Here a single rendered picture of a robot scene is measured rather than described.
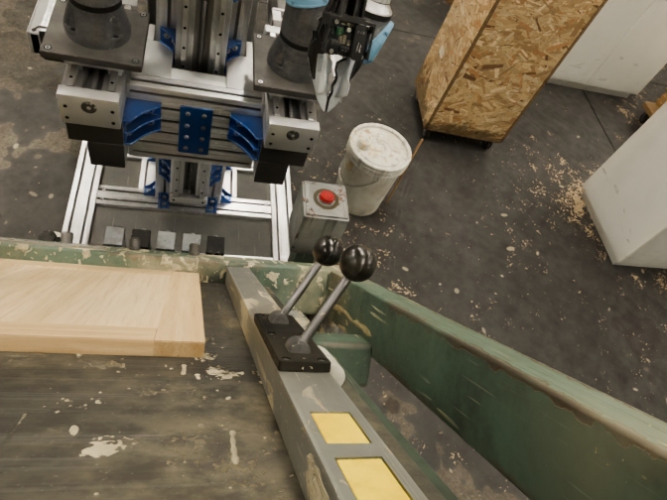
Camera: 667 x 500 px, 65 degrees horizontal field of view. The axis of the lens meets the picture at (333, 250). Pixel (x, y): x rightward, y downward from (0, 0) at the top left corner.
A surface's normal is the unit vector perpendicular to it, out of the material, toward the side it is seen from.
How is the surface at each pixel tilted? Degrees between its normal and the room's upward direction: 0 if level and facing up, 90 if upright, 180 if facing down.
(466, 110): 90
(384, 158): 0
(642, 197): 90
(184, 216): 0
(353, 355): 39
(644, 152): 90
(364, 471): 51
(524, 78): 90
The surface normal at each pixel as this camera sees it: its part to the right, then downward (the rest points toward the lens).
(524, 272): 0.27, -0.55
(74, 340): 0.26, 0.10
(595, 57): 0.10, 0.83
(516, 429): -0.96, -0.09
